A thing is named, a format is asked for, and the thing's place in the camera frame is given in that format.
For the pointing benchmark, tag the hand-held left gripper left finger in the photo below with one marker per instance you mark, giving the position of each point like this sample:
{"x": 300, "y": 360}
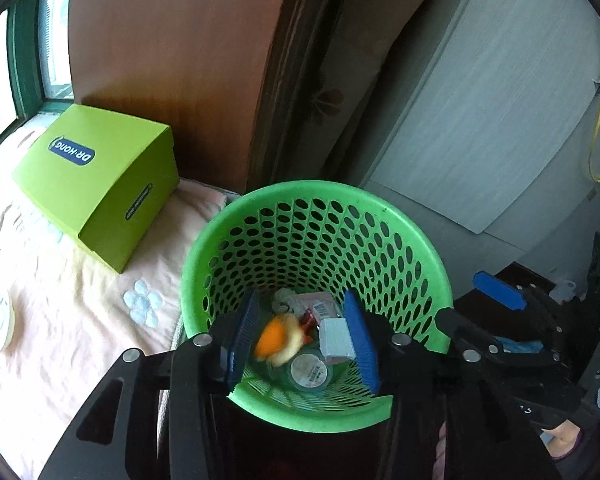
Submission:
{"x": 242, "y": 342}

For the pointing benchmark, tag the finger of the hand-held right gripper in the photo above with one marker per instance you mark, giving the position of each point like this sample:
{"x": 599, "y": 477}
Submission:
{"x": 460, "y": 327}
{"x": 497, "y": 291}

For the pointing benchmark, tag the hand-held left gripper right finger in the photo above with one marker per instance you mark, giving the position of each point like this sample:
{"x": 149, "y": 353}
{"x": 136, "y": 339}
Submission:
{"x": 362, "y": 342}

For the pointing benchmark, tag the white foam block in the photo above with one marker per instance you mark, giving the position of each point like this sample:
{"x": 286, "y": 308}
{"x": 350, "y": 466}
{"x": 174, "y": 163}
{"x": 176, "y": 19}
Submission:
{"x": 336, "y": 340}

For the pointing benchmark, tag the orange peel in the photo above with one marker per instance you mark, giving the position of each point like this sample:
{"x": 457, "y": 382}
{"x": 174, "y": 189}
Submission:
{"x": 277, "y": 340}

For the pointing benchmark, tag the pink packet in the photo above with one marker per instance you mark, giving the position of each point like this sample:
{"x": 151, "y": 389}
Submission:
{"x": 322, "y": 306}

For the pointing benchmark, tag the red snack wrapper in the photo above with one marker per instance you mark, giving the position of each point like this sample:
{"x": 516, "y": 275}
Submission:
{"x": 307, "y": 322}

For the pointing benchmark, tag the green mesh plastic basket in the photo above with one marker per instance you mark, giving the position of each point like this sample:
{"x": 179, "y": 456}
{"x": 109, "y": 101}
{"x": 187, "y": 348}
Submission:
{"x": 320, "y": 200}

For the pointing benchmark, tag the white crumpled paper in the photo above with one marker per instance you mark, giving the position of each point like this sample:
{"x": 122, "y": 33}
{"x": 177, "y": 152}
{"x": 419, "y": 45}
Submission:
{"x": 285, "y": 299}

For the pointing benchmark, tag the person's foot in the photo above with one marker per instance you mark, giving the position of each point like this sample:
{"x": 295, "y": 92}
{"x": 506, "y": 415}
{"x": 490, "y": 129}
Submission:
{"x": 565, "y": 437}

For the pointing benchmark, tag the pink flowered blanket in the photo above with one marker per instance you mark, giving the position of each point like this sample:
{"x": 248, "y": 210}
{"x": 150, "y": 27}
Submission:
{"x": 70, "y": 310}

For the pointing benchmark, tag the white wardrobe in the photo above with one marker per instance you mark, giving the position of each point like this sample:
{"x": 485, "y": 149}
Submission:
{"x": 505, "y": 110}

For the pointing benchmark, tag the green cardboard box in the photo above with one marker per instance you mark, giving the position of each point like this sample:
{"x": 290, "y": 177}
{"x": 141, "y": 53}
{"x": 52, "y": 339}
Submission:
{"x": 95, "y": 170}

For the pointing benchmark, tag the beige floral padded panel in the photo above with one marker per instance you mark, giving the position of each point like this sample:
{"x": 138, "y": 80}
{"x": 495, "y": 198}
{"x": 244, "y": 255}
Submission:
{"x": 350, "y": 50}

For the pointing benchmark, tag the brown wooden board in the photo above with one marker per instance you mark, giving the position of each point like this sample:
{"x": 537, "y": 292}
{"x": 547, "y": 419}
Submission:
{"x": 180, "y": 60}

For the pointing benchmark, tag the apartment building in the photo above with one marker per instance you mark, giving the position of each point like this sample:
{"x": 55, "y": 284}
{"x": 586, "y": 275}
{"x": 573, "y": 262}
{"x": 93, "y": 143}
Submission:
{"x": 55, "y": 45}

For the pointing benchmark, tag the dark green window frame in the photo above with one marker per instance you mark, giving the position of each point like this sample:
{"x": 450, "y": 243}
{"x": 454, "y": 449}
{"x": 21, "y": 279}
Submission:
{"x": 25, "y": 60}

